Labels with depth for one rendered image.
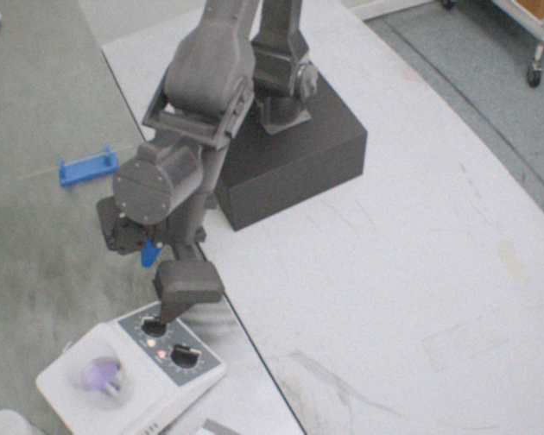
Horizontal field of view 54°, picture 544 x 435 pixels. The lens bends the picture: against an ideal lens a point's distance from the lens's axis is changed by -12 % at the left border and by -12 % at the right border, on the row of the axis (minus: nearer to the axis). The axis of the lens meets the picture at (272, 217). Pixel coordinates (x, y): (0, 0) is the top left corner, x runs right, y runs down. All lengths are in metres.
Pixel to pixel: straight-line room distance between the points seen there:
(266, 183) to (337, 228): 0.12
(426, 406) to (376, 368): 0.08
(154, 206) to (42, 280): 0.41
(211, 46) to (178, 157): 0.10
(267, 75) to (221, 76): 0.20
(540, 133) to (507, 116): 0.15
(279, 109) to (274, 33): 0.13
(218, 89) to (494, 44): 2.32
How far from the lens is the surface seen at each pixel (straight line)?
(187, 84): 0.52
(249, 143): 0.78
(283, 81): 0.69
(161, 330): 0.71
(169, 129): 0.51
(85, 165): 0.94
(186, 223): 0.57
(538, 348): 0.80
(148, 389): 0.65
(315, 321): 0.75
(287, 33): 0.68
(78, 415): 0.66
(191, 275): 0.55
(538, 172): 2.24
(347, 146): 0.81
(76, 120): 1.04
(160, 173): 0.47
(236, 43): 0.51
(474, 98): 2.41
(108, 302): 0.80
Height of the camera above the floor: 1.59
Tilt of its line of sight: 56 degrees down
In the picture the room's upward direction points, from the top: 4 degrees counter-clockwise
